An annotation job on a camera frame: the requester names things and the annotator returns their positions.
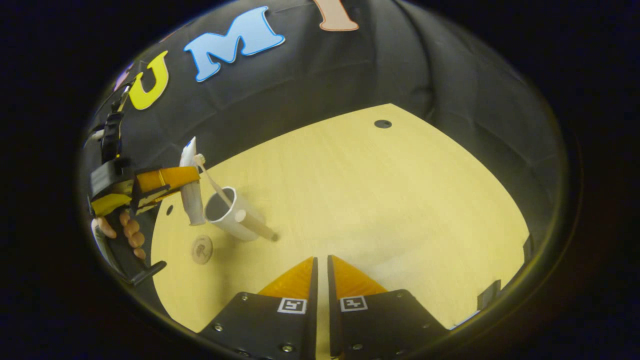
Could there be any black backdrop cloth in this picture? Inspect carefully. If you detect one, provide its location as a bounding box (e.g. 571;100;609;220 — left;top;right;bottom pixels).
82;0;566;261

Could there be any white toothpaste tube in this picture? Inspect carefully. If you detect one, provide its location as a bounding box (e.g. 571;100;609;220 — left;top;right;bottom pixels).
179;136;207;227

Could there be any light wooden desktop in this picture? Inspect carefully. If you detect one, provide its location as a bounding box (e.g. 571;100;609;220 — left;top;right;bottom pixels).
150;103;530;346

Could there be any round cork coaster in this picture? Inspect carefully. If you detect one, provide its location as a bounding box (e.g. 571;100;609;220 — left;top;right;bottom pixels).
191;235;214;265

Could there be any white cup with wooden handle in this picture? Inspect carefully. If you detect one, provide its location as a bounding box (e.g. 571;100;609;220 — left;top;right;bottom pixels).
204;186;279;243

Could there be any wooden toothbrush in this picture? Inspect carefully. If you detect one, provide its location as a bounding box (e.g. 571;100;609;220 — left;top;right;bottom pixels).
194;154;234;209

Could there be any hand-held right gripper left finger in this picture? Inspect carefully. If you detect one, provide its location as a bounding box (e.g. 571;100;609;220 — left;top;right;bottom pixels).
199;257;319;360

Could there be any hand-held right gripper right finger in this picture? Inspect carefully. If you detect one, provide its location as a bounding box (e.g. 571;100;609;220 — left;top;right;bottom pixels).
327;255;448;360

